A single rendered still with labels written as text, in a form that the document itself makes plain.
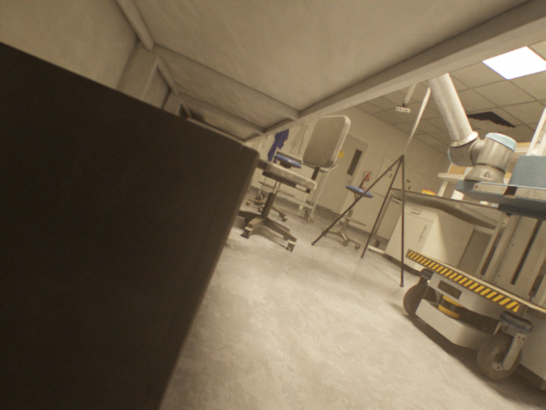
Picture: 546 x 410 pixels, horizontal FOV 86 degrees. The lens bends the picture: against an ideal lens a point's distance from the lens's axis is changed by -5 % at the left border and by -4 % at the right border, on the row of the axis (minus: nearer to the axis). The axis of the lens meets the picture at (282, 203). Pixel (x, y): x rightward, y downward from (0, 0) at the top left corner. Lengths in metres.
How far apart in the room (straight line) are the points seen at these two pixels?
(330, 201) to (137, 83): 6.26
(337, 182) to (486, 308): 6.13
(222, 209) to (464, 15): 0.49
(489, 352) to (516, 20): 1.13
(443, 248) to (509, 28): 3.46
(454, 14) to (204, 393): 0.75
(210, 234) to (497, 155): 1.66
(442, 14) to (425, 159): 8.05
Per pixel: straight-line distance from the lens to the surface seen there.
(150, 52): 1.55
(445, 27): 0.66
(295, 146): 6.93
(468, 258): 4.35
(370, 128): 7.79
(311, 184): 2.01
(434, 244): 3.82
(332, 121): 2.26
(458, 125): 1.93
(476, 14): 0.61
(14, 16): 0.90
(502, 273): 1.85
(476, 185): 1.78
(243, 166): 0.29
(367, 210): 7.87
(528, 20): 0.55
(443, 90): 1.88
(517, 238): 1.86
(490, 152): 1.85
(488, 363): 1.44
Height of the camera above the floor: 0.38
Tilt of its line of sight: 3 degrees down
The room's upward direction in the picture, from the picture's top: 22 degrees clockwise
